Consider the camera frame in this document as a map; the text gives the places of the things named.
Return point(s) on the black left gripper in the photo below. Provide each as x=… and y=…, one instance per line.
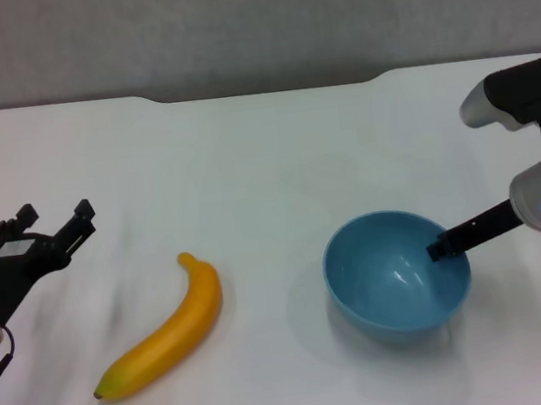
x=8, y=274

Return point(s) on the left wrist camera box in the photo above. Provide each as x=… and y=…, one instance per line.
x=519, y=93

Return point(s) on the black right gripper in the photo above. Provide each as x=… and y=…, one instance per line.
x=486, y=228

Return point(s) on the yellow banana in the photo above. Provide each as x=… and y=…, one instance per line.
x=177, y=330

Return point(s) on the blue ceramic bowl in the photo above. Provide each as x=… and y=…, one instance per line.
x=389, y=286

